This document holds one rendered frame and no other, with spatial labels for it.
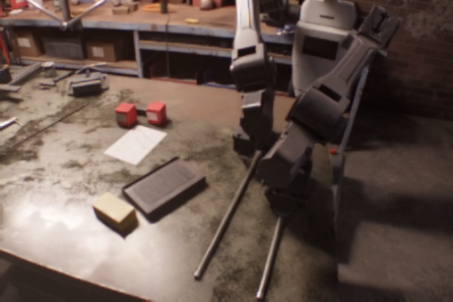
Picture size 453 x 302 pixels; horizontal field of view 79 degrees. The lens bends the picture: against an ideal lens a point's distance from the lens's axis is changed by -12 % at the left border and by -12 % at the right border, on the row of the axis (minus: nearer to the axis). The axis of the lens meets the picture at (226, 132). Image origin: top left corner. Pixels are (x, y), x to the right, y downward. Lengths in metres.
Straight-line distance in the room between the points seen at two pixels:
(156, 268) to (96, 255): 0.12
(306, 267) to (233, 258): 0.13
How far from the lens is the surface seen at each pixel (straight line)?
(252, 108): 0.56
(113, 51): 2.49
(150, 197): 0.66
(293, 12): 1.37
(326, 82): 0.53
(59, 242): 0.66
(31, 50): 3.01
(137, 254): 0.60
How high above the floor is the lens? 1.37
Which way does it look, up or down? 35 degrees down
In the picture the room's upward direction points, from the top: 3 degrees clockwise
